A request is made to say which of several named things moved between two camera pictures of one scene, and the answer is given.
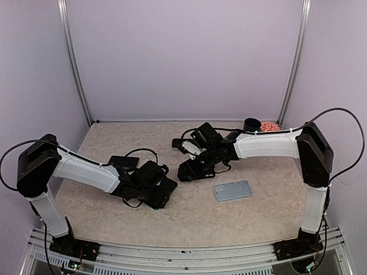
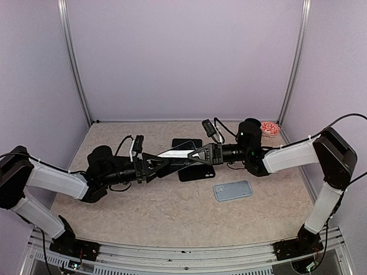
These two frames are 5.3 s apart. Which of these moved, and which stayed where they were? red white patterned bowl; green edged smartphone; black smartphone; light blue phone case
Moved: green edged smartphone
Stayed: light blue phone case; black smartphone; red white patterned bowl
